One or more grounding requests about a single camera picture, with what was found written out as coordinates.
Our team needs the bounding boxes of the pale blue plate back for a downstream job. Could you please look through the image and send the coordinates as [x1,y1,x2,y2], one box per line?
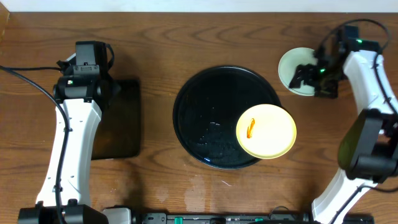
[278,47,317,96]

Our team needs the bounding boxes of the yellow plate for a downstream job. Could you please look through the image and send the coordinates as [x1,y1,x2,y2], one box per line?
[235,104,297,159]

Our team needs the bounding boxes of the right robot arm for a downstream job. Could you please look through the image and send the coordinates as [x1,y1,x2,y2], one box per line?
[289,19,397,223]

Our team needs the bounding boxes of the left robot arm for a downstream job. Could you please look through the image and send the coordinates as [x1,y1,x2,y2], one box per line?
[17,41,117,223]

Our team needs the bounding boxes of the black rectangular tray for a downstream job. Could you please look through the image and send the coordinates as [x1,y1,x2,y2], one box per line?
[91,80,142,160]

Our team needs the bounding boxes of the round black serving tray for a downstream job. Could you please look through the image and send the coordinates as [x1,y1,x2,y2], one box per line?
[172,65,281,169]

